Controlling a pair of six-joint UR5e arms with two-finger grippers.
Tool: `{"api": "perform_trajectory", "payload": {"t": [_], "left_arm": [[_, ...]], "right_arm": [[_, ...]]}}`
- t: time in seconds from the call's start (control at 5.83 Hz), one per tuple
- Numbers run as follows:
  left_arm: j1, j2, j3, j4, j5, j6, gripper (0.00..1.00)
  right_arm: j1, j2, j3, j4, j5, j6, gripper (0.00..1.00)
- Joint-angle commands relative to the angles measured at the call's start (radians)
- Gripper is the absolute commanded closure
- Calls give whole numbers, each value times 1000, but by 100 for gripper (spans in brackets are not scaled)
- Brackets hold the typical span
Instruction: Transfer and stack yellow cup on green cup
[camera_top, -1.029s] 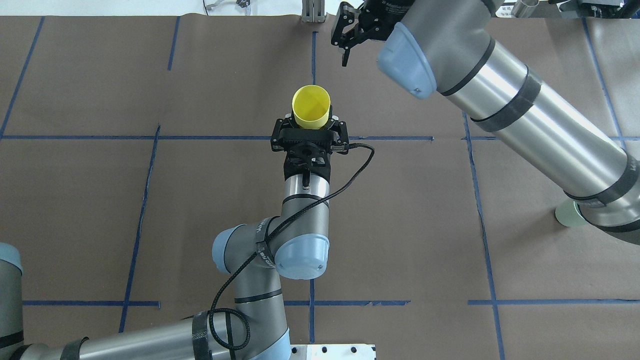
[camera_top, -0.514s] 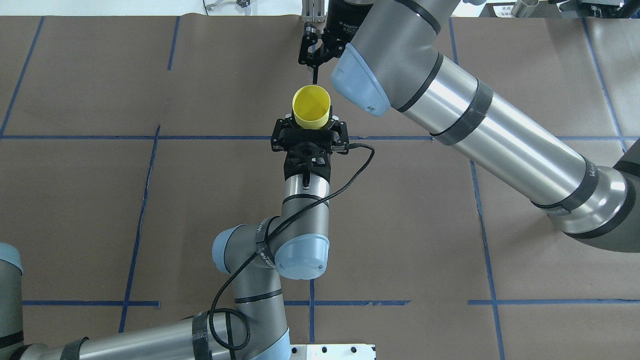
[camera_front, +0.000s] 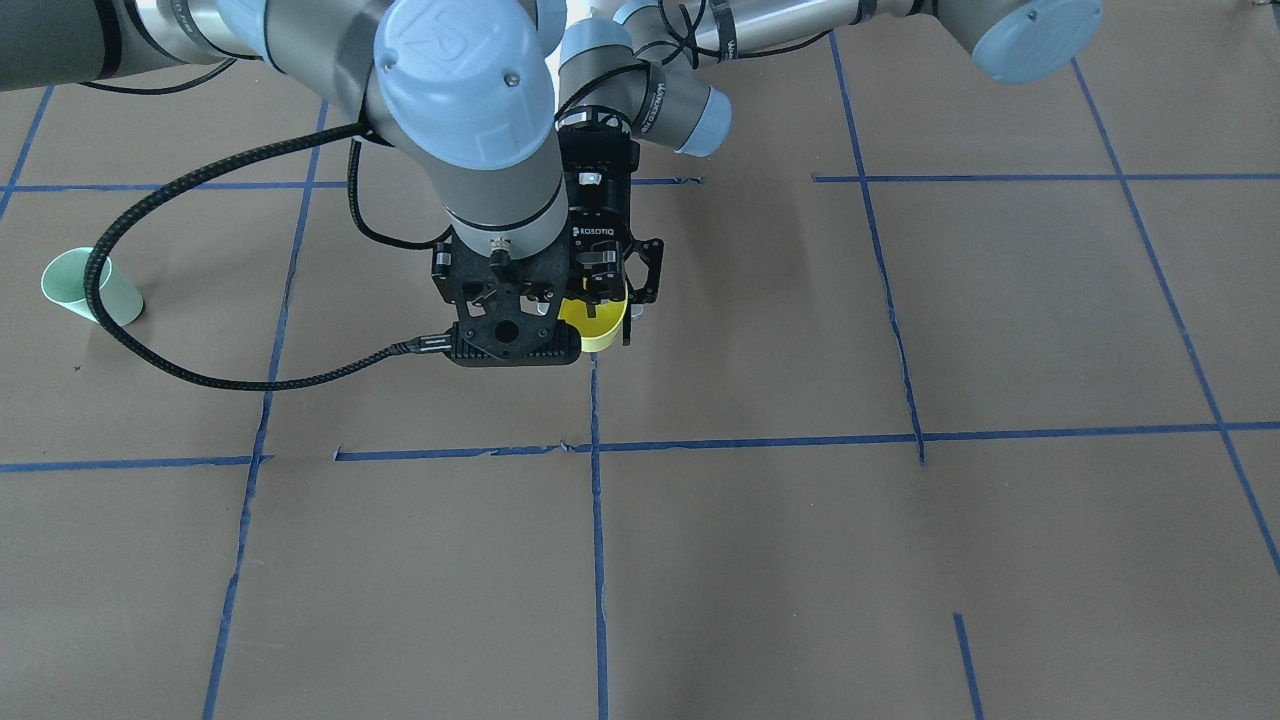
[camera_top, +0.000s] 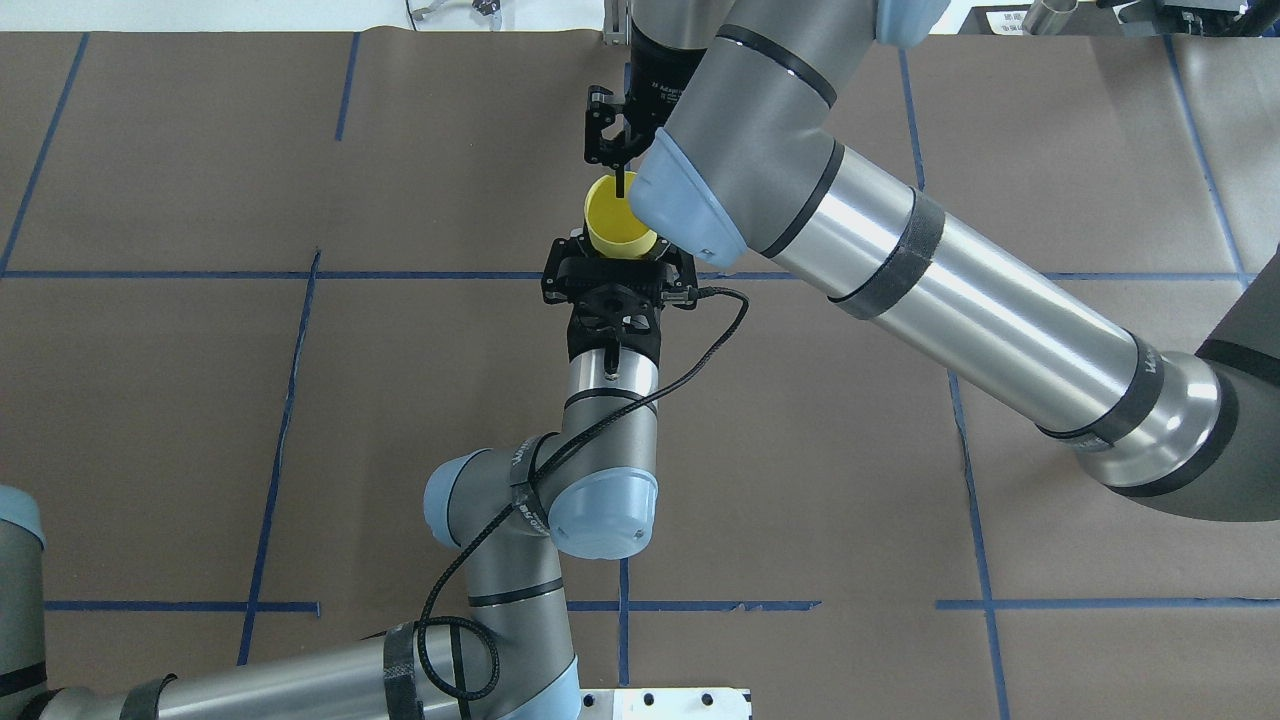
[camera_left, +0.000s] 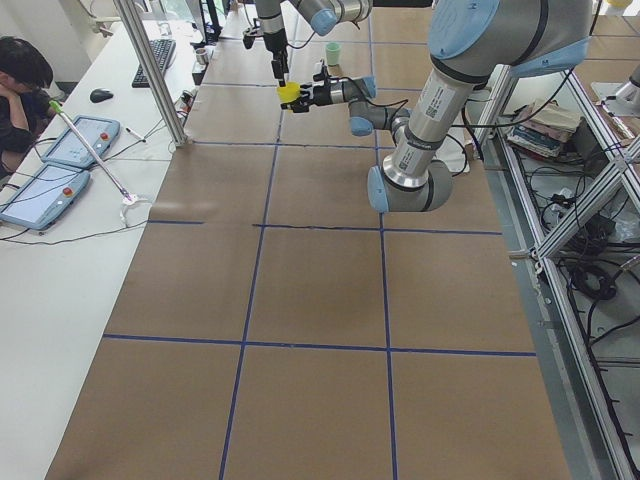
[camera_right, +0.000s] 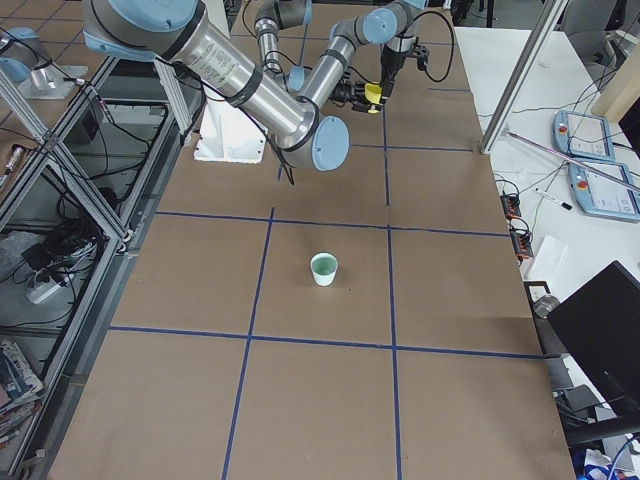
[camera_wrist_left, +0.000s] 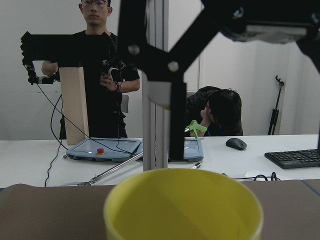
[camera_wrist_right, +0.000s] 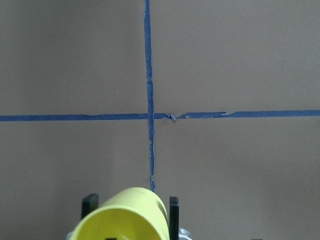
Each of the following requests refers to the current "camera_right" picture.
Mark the stack of magazines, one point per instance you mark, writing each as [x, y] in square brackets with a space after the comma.
[21, 390]

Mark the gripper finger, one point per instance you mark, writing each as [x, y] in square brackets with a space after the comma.
[360, 87]

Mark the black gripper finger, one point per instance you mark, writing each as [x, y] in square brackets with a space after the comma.
[387, 83]
[366, 106]

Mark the upper teach pendant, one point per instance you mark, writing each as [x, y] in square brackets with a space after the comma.
[582, 135]

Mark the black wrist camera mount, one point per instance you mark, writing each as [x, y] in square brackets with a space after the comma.
[420, 53]

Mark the aluminium frame post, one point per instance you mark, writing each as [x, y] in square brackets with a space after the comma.
[531, 51]

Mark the black marker pen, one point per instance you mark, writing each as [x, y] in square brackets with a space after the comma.
[545, 195]

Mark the teach pendant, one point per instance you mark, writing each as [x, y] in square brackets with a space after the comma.
[600, 197]
[582, 135]

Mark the lower teach pendant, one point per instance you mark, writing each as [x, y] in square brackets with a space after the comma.
[600, 197]

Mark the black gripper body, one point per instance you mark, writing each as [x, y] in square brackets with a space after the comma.
[344, 93]
[388, 66]

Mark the black laptop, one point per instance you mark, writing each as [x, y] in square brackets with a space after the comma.
[599, 327]

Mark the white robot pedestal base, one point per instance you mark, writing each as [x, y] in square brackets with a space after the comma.
[228, 135]

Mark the yellow plastic cup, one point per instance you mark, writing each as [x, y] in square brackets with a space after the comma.
[373, 93]

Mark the green plastic cup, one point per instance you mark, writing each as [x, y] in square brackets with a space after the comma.
[324, 267]

